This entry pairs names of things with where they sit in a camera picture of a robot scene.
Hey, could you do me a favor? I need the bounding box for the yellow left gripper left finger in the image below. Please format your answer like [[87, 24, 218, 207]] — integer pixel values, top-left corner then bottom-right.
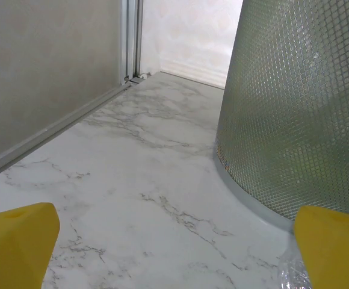
[[0, 202, 61, 289]]

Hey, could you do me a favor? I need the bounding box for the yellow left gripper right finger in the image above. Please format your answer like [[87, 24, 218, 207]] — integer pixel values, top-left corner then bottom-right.
[[293, 205, 349, 289]]

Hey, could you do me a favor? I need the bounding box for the clear plastic wrap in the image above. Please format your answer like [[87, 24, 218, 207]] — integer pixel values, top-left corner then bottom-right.
[[277, 240, 313, 289]]

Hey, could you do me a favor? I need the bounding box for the silver mesh waste bin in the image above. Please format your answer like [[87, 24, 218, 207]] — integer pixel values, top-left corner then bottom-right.
[[215, 0, 349, 231]]

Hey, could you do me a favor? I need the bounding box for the aluminium frame side rail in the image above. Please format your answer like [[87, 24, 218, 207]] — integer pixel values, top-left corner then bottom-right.
[[0, 80, 133, 185]]

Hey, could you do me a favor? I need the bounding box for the aluminium frame post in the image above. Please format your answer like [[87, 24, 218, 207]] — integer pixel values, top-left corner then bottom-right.
[[120, 0, 144, 84]]

